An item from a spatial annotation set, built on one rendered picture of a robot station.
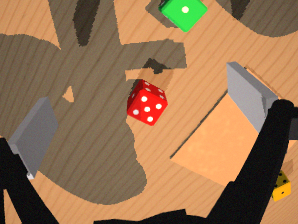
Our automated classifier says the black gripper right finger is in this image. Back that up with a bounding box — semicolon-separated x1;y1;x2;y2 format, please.
202;61;298;224

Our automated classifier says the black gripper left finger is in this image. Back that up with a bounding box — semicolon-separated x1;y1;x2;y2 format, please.
0;96;59;224

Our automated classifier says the tan flat mat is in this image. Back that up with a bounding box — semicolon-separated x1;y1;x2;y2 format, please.
170;90;258;186

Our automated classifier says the red die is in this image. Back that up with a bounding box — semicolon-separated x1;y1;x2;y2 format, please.
127;80;168;126

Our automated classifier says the yellow die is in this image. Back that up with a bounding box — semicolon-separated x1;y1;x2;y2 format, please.
271;171;291;201

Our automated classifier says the green die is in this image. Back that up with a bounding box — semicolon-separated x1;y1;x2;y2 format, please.
158;0;207;32

